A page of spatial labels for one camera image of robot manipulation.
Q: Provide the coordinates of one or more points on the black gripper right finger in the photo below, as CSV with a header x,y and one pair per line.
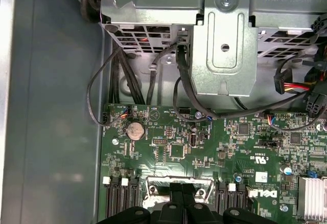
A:
x,y
191,194

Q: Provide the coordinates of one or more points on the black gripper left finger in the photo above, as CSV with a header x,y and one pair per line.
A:
x,y
176,193

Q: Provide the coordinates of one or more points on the metal socket cover frame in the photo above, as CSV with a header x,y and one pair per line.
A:
x,y
158,179

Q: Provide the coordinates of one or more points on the CPU socket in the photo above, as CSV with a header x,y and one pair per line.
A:
x,y
202,190

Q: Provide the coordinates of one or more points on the RAM slot black clips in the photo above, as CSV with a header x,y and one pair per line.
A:
x,y
134,196
115,196
221,196
241,196

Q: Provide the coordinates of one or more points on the RAM slot white clips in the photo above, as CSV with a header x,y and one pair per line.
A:
x,y
124,182
232,187
106,180

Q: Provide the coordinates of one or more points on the green motherboard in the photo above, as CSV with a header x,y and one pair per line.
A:
x,y
230,157

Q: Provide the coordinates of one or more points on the round coin battery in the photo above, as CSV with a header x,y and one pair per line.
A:
x,y
135,130

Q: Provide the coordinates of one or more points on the silver finned chipset heatsink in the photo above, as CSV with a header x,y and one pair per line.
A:
x,y
311,196

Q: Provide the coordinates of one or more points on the black open PC case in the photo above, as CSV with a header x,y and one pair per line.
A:
x,y
51,106

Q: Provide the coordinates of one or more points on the black power connector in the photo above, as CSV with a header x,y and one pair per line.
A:
x,y
315,101

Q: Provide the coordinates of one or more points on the metal drive cage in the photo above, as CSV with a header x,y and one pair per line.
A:
x,y
153,4

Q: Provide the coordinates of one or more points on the silver metal bracket plate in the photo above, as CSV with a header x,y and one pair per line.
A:
x,y
224,76

